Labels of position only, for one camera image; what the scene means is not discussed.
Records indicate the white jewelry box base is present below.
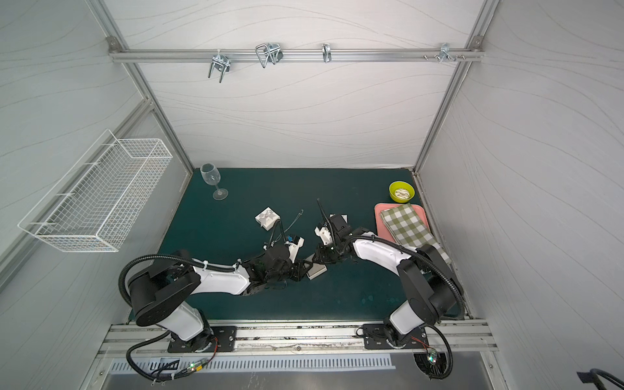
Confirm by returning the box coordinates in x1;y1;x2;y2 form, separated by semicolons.
306;255;328;280

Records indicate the silver chain necklace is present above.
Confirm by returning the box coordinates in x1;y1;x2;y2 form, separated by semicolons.
281;209;305;235

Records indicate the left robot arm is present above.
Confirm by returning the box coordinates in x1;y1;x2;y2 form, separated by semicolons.
118;243;314;352

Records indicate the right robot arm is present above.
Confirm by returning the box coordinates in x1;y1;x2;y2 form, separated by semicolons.
315;214;465;349

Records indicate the white closed jewelry box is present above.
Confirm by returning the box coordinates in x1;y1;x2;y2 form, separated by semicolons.
255;207;280;231

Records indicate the pink tray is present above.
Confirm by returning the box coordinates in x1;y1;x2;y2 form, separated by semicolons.
374;202;431;244

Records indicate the green checkered cloth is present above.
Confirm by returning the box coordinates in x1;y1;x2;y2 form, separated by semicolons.
379;203;453;264

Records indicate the green bowl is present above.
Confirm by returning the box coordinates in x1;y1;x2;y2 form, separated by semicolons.
388;181;415;204

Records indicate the clear wine glass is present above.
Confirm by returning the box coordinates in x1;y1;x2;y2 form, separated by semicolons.
200;163;228;201

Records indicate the metal carabiner hook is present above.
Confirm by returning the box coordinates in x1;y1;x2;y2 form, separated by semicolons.
255;42;284;68

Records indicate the metal clamp hook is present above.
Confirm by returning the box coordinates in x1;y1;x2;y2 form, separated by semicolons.
208;54;231;83

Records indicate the aluminium crossbar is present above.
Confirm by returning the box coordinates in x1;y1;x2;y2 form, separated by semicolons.
109;46;485;63

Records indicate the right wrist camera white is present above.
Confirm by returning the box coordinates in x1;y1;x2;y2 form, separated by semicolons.
315;225;334;246

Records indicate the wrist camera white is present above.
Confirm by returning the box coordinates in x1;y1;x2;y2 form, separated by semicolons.
285;236;305;263
315;225;334;246

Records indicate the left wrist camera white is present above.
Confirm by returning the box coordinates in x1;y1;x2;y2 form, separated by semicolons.
285;236;305;263

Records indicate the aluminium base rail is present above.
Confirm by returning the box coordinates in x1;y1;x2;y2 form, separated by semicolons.
97;318;499;359

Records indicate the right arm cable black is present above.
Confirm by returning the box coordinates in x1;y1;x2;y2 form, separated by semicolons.
344;233;466;325

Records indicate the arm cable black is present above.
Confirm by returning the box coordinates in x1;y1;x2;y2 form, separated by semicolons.
344;233;466;325
118;250;240;307

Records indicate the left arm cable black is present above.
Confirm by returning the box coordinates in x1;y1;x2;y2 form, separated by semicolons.
118;250;240;307

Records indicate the small metal ring hook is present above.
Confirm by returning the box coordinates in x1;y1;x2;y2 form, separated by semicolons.
322;43;332;63

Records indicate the white wire basket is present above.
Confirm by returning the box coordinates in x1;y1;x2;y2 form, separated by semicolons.
18;130;172;253

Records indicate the metal bracket hook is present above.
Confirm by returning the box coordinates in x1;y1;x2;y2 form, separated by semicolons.
422;43;466;63

